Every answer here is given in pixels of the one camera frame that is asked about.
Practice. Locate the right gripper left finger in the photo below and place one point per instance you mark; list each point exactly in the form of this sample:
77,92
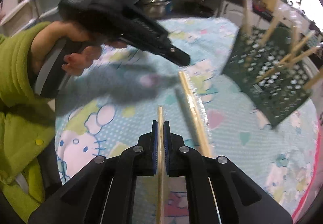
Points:
104,190

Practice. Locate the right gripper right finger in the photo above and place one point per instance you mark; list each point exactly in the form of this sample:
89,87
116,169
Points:
217,190

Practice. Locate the chopsticks pair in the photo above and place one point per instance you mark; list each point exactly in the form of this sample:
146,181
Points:
197,113
160,168
289,62
275,21

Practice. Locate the chopsticks top pair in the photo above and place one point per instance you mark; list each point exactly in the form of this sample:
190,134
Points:
289,62

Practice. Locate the chopsticks front pair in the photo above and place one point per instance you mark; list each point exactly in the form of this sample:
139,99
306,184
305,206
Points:
275,21

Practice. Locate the green sleeve forearm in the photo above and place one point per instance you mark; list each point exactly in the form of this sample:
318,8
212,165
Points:
27,125

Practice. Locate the person left hand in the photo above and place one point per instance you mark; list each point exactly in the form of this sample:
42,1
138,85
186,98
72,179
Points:
75,63

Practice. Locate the hello kitty tablecloth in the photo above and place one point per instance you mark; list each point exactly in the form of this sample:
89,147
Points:
107,108

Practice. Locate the green plastic utensil basket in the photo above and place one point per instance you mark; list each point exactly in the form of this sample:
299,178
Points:
279,95

